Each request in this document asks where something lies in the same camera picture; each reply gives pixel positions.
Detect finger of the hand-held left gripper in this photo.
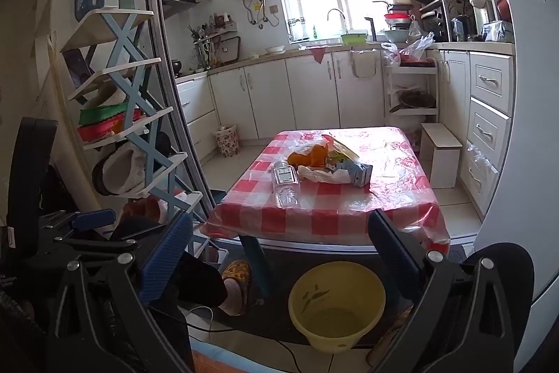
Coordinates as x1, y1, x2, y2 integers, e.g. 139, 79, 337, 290
55, 219, 164, 255
41, 208, 118, 240

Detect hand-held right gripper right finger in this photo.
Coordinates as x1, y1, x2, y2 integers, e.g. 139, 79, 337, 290
367, 209, 516, 373

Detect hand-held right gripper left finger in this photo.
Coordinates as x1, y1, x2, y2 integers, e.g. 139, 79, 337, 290
46, 211, 195, 373

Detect yellow plastic bucket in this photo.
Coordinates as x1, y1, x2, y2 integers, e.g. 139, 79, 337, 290
288, 261, 387, 353

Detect blue white milk carton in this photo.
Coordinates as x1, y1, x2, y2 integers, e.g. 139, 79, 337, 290
327, 161, 374, 188

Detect white plastic bag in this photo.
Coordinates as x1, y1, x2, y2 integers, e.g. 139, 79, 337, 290
298, 165, 352, 184

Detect yellow red snack bag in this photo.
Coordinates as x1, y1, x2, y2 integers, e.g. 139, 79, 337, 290
290, 134, 361, 164

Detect clear plastic bottle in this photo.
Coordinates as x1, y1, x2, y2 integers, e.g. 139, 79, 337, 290
271, 163, 303, 208

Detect orange peel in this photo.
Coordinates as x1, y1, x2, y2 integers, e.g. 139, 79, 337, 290
287, 143, 329, 169

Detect person's leg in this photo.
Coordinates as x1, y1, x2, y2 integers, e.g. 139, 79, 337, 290
175, 251, 228, 309

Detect red white shoe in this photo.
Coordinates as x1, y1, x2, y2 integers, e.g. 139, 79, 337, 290
122, 190, 186, 225

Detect white fuzzy slipper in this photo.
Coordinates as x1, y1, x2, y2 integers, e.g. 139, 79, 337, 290
92, 143, 147, 196

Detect red checked plastic tablecloth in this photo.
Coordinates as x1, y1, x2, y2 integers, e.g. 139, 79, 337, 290
200, 126, 450, 256

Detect green red slippers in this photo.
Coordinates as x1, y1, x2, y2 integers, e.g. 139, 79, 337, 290
78, 102, 145, 144

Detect black shoe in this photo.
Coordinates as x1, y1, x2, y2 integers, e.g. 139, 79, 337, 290
155, 132, 173, 157

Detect white wooden stool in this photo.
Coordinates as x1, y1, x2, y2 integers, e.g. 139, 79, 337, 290
419, 122, 463, 189

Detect floral waste bin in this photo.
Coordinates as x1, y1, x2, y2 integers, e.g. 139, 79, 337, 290
214, 124, 240, 158

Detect white blue shoe rack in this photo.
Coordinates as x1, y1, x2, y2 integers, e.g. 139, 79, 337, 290
59, 6, 204, 260

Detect dark frying pan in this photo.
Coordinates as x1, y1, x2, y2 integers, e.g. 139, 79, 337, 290
390, 90, 437, 114

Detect white storage cart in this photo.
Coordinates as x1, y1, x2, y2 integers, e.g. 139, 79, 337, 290
384, 58, 440, 124

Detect white drawer cabinet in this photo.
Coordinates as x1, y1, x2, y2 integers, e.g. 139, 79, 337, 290
437, 50, 516, 216

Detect white base cabinets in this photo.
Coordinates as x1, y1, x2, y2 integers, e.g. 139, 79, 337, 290
175, 47, 387, 164

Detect white refrigerator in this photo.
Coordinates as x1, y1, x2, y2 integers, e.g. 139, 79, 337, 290
474, 0, 559, 304

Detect clear plastic bags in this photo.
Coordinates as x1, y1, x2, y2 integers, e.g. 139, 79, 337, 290
381, 32, 436, 67

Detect utensil rack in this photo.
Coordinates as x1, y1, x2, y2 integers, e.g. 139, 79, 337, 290
188, 12, 241, 70

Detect range hood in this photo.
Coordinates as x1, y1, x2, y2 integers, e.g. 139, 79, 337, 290
161, 0, 202, 17

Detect stack of bowls and basins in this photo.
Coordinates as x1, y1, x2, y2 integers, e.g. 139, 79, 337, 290
373, 0, 422, 44

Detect black toaster oven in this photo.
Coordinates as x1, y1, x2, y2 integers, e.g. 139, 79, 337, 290
420, 9, 450, 43

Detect silver foil bag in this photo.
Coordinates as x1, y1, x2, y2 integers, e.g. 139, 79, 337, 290
484, 20, 514, 42

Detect chrome kitchen faucet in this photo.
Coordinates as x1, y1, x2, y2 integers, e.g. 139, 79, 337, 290
327, 8, 348, 37

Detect white electric kettle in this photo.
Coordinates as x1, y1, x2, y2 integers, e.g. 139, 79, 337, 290
468, 0, 499, 39

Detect white cable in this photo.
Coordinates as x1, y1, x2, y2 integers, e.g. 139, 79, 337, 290
182, 305, 216, 333

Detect plastic bag on drawer handle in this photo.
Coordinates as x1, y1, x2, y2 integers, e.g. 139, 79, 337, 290
465, 143, 499, 181

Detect grey sliding door frame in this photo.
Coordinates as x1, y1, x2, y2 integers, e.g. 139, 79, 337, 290
143, 0, 219, 234

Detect white bag holder frame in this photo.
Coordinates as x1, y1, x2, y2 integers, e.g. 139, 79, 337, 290
349, 47, 378, 80

